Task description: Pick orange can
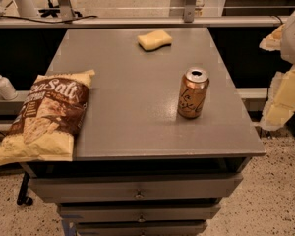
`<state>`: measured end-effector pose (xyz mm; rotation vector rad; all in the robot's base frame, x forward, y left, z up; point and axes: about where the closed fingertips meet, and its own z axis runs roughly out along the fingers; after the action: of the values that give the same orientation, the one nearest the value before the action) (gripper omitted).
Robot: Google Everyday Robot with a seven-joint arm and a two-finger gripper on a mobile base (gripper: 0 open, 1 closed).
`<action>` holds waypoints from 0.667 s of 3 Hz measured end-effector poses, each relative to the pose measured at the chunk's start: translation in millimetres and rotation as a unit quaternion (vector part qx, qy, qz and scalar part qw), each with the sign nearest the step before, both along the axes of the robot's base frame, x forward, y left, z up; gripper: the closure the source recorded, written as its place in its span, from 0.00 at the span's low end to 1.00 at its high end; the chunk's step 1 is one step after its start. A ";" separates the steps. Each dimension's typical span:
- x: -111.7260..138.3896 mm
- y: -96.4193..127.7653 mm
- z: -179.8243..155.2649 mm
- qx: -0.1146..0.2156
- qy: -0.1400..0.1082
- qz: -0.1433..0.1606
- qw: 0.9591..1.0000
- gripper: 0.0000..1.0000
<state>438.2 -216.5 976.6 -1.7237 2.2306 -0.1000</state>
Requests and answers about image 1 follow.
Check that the top grey drawer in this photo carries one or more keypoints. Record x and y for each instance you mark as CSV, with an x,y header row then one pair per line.
x,y
139,188

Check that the white spray bottle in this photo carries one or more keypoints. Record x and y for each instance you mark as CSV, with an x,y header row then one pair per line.
x,y
7,90

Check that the grey metal shelf rail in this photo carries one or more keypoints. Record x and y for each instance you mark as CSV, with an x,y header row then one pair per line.
x,y
90,22

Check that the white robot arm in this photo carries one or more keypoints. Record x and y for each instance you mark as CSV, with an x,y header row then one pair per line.
x,y
280,106

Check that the grey metal post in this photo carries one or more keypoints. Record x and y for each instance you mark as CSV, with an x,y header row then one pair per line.
x,y
189,10

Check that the middle grey drawer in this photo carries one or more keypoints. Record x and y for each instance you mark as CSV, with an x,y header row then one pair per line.
x,y
139,213

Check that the grey drawer cabinet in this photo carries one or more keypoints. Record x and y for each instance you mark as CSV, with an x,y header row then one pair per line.
x,y
132,126

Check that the grey drawer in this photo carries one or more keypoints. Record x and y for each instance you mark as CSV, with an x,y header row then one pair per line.
x,y
139,213
155,228
139,188

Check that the bottom grey drawer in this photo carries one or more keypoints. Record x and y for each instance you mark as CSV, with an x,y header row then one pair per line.
x,y
155,228

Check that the orange La Croix can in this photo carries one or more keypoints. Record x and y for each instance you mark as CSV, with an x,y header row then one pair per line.
x,y
193,92

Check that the yellow sponge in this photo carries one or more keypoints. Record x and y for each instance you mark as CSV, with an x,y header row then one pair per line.
x,y
154,40

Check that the sea salt chip bag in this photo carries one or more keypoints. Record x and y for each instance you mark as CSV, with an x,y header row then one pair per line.
x,y
51,117

